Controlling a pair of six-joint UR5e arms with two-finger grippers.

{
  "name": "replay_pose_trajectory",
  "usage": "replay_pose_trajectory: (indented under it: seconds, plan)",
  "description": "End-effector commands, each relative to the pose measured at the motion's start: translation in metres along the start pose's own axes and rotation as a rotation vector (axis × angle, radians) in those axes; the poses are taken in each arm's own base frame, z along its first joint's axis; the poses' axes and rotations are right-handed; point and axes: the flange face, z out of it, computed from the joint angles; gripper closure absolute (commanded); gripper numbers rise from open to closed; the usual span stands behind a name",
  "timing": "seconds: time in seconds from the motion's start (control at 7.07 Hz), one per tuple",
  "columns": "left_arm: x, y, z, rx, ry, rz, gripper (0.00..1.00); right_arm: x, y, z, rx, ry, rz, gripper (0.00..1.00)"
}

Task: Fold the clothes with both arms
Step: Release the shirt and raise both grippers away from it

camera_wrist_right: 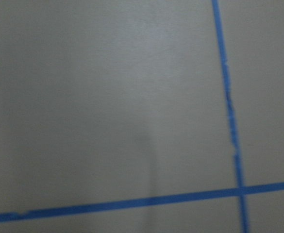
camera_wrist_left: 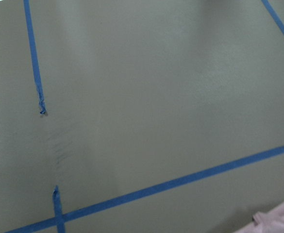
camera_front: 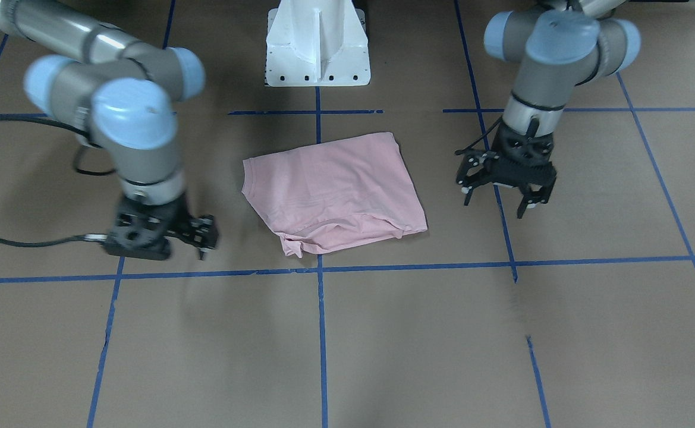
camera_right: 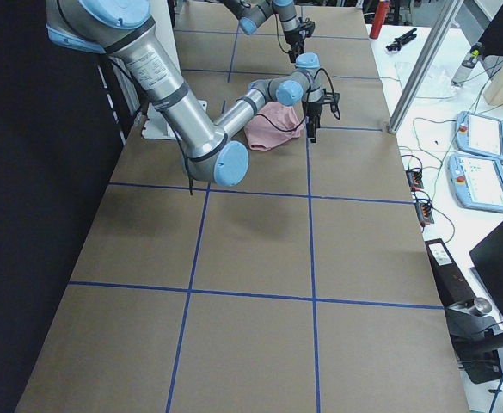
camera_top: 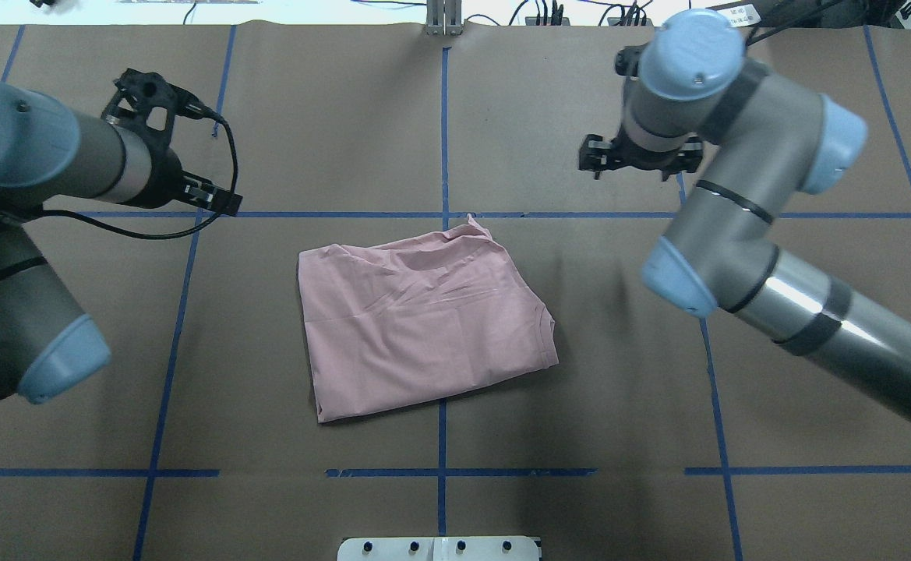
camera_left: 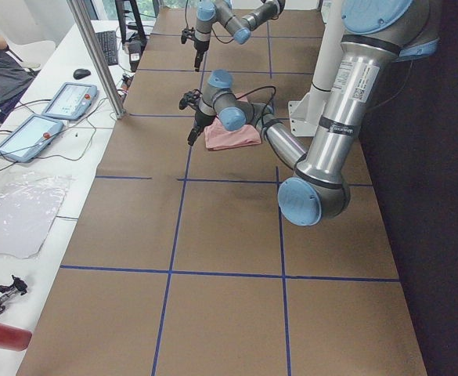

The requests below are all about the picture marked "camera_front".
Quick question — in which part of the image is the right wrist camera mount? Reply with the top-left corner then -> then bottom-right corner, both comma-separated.
102,197 -> 171,261

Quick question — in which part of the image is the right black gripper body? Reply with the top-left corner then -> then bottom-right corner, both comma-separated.
145,193 -> 197,244

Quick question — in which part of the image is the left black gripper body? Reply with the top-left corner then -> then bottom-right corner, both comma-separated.
472,119 -> 557,191

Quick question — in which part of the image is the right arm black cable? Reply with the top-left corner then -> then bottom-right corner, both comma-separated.
0,113 -> 116,248

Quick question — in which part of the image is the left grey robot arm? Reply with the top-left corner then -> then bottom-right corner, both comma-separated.
455,1 -> 641,218

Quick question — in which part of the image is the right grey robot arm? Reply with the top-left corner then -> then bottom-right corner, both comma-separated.
0,1 -> 219,260

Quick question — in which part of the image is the pink Snoopy t-shirt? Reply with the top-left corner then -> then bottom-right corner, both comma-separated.
242,132 -> 428,257

